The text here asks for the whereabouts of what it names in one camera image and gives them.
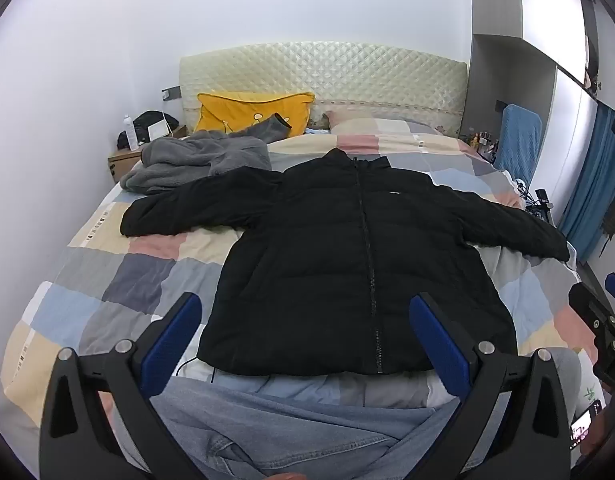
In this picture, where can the person's white sweatshirt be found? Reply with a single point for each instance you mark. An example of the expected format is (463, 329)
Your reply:
(575, 375)

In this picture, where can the cluster of small bottles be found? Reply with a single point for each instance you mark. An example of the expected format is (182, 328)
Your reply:
(480, 144)

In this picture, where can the grey built-in wardrobe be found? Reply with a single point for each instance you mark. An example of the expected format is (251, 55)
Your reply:
(492, 0)

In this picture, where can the grey wall socket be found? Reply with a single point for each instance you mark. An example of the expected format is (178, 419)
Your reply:
(170, 93)

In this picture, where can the black puffer jacket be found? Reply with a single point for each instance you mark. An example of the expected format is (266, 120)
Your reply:
(312, 260)

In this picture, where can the black bag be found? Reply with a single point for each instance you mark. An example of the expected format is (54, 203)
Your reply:
(155, 117)

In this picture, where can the grey fleece garment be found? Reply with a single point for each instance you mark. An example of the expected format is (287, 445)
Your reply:
(187, 157)

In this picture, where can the cream quilted headboard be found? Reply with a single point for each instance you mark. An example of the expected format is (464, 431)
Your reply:
(337, 75)

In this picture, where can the smartphone with lit screen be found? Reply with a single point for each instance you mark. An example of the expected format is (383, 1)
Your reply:
(585, 425)

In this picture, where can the blue curtain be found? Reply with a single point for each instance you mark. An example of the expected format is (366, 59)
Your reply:
(592, 185)

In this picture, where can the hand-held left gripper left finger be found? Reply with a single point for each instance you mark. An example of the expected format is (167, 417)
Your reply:
(171, 340)

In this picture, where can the wooden nightstand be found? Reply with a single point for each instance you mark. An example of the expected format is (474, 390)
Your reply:
(119, 162)

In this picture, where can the pink pillow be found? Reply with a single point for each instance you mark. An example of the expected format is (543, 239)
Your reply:
(340, 116)

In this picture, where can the dark wall socket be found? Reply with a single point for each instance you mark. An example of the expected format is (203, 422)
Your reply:
(501, 106)

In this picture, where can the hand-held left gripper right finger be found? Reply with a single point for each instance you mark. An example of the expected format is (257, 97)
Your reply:
(437, 342)

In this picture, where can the white bottle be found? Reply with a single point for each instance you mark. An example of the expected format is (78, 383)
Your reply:
(131, 132)

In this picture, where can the person's blue jeans legs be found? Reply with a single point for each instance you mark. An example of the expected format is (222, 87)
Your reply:
(297, 430)

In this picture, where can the checked pastel duvet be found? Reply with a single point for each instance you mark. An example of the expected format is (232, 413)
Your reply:
(112, 280)

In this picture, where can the white flat box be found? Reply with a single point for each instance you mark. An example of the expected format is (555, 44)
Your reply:
(158, 131)

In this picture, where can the yellow pillow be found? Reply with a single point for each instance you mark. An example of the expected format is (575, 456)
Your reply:
(227, 110)

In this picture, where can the chair with blue towel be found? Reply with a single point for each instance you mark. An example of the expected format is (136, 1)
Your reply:
(520, 140)

